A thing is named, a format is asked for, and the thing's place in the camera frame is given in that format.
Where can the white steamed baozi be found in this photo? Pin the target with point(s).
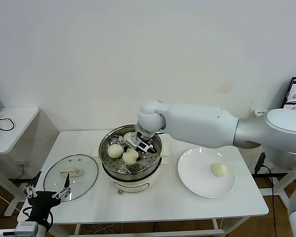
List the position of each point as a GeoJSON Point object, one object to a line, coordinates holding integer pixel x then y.
{"type": "Point", "coordinates": [130, 157]}
{"type": "Point", "coordinates": [127, 137]}
{"type": "Point", "coordinates": [219, 169]}
{"type": "Point", "coordinates": [115, 151]}

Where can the cream electric cooker base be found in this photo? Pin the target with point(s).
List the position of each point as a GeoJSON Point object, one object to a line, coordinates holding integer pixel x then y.
{"type": "Point", "coordinates": [130, 185]}

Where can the white work table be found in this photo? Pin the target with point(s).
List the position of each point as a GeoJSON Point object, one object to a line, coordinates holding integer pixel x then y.
{"type": "Point", "coordinates": [162, 209]}

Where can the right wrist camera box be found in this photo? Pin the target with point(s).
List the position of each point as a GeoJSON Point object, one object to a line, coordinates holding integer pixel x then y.
{"type": "Point", "coordinates": [138, 145]}

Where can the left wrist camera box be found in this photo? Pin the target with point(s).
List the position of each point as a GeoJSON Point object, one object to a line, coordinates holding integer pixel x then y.
{"type": "Point", "coordinates": [25, 227]}

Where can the white round plate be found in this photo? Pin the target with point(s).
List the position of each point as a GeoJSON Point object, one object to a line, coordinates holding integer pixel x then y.
{"type": "Point", "coordinates": [187, 182]}

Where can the white wall socket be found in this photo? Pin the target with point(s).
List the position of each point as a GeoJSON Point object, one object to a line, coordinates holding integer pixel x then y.
{"type": "Point", "coordinates": [23, 164]}

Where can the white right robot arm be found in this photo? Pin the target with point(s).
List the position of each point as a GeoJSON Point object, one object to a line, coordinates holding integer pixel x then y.
{"type": "Point", "coordinates": [199, 126]}

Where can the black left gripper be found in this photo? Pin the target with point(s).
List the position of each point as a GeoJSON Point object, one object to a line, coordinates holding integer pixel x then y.
{"type": "Point", "coordinates": [43, 201]}

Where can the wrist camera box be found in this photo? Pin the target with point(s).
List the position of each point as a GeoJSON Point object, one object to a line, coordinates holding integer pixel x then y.
{"type": "Point", "coordinates": [138, 145]}
{"type": "Point", "coordinates": [25, 227]}

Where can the small printed table label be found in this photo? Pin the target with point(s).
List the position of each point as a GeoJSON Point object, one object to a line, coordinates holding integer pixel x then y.
{"type": "Point", "coordinates": [261, 113]}

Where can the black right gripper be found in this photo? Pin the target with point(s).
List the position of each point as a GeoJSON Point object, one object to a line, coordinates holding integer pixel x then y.
{"type": "Point", "coordinates": [143, 137]}

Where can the stainless steel steamer basket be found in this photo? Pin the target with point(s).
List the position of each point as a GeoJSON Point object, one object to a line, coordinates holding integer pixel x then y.
{"type": "Point", "coordinates": [108, 163]}

